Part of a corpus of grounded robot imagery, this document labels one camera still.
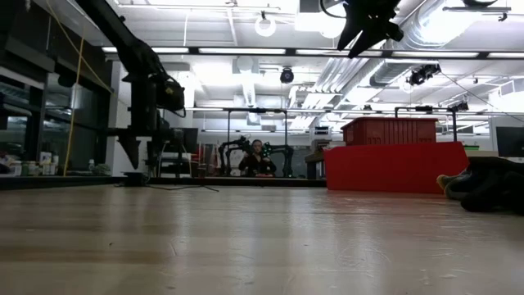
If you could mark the black ceiling camera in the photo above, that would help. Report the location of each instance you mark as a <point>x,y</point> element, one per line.
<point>286,76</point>

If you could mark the red plastic bin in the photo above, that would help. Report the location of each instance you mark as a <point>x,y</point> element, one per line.
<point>393,168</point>

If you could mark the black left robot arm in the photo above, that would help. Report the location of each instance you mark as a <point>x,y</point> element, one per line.
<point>123,37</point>

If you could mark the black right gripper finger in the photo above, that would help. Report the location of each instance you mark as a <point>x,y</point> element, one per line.
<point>368,41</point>
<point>350,33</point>

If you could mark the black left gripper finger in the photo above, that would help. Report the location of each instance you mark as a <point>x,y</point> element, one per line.
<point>132,149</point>
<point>154,151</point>

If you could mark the black idle robot arm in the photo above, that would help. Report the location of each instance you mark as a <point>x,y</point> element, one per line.
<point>288,157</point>
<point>235,143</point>

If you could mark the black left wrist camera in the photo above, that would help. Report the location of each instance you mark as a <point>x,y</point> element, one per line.
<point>170,96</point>

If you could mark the black ceiling track fixture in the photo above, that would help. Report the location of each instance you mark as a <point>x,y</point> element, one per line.
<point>477,9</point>

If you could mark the brown wooden table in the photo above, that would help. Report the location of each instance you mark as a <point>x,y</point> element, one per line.
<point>315,157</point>

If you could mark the cream desk top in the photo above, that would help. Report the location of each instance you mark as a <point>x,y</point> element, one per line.
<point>483,153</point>

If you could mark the black metal rig frame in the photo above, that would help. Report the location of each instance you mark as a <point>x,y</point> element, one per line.
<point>454,123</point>
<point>254,110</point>

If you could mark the black monitor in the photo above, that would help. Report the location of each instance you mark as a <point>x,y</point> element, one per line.
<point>190,141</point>
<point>511,141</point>

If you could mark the linear ceiling light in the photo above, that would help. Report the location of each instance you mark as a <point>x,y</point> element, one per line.
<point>434,54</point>
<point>241,51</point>
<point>505,55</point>
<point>172,50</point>
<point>319,52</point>

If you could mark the black work glove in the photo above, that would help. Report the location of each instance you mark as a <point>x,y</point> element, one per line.
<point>491,188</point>

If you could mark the black aluminium table frame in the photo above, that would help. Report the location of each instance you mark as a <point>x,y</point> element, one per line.
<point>61,182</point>

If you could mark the black ceiling device cluster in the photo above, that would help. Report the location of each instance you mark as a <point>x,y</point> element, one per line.
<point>421,75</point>

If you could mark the red slatted crate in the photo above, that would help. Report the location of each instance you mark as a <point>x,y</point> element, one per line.
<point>389,131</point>

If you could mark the black round fixture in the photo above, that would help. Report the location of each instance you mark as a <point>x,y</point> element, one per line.
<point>66,80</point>

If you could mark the person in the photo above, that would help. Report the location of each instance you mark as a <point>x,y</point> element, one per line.
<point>257,164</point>

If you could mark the white container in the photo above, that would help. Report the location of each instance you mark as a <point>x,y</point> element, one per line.
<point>46,162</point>

